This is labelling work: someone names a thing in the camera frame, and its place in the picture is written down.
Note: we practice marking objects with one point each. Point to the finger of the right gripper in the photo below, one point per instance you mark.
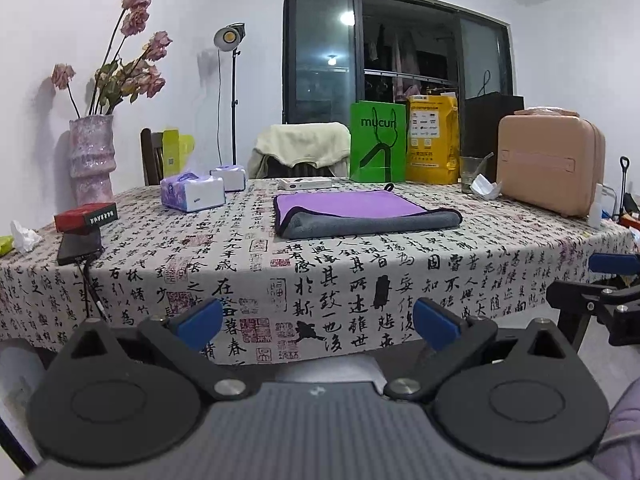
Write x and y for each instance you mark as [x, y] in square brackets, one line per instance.
[614, 264]
[573, 297]

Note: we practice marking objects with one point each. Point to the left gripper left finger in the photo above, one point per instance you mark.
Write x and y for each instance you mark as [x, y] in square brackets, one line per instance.
[177, 344]

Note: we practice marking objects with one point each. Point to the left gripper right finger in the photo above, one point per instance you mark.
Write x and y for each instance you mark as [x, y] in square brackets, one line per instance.
[458, 343]

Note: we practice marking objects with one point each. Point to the purple and grey towel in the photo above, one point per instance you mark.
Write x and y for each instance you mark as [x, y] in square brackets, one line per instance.
[311, 215]

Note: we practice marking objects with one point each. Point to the small white bottle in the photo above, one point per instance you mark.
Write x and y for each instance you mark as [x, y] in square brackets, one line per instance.
[595, 211]

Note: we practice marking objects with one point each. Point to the calligraphy print tablecloth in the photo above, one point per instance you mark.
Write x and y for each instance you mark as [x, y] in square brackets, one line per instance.
[295, 300]

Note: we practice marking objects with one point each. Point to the pink hard case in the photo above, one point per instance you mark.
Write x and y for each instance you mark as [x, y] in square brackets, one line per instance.
[550, 158]

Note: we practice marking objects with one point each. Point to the black smartphone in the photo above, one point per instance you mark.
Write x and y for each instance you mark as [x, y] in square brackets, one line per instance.
[79, 247]

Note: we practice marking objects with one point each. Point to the near purple tissue pack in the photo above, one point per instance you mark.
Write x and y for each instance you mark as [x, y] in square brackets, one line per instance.
[189, 192]

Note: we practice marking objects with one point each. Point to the purple tissue pack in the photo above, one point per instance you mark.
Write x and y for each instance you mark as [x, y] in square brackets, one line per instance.
[189, 192]
[234, 177]

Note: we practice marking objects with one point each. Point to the white crumpled paper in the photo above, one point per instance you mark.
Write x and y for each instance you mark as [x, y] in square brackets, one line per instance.
[484, 189]

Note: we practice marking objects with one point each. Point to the red and black box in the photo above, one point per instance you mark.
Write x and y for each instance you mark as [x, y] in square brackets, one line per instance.
[86, 217]

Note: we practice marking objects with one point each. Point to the clear drinking glass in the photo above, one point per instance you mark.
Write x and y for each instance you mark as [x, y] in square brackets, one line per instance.
[470, 168]

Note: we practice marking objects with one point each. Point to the far purple tissue pack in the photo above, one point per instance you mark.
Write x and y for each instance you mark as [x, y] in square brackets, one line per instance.
[234, 177]

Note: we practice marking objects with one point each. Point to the crumpled white tissue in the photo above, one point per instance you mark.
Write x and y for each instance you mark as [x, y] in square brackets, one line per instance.
[24, 240]

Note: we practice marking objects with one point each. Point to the flat white product box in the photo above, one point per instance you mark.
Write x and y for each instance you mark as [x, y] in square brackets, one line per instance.
[306, 183]

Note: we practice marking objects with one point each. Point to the yellow green carton box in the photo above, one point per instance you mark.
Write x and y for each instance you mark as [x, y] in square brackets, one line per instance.
[176, 151]

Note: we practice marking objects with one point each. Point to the chair under cream cloth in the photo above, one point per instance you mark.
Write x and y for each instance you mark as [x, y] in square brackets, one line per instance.
[273, 168]

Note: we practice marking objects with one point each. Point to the dark wooden chair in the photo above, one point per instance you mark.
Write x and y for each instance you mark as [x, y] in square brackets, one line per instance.
[152, 156]

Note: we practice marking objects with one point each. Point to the green wrapper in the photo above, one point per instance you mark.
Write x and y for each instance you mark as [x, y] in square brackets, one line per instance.
[6, 245]

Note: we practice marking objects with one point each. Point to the pink speckled vase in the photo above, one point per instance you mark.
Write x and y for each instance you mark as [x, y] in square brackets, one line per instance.
[91, 158]

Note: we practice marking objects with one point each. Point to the black paper bag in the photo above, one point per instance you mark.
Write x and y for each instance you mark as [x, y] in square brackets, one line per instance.
[480, 122]

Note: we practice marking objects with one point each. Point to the yellow printed paper bag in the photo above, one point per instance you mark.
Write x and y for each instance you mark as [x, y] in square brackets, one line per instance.
[433, 151]

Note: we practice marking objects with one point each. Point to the green mucun paper bag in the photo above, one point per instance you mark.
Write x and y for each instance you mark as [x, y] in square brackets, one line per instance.
[378, 142]

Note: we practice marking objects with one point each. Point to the cream cloth on chair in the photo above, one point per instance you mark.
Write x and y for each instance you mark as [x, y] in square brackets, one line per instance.
[321, 145]

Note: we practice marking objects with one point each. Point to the dried pink roses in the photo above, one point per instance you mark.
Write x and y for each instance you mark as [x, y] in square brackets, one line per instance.
[117, 80]

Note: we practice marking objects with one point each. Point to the studio floor lamp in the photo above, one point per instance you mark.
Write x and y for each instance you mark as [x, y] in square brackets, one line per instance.
[228, 40]

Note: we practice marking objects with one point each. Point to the black framed window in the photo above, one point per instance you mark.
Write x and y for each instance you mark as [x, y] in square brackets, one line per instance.
[338, 52]

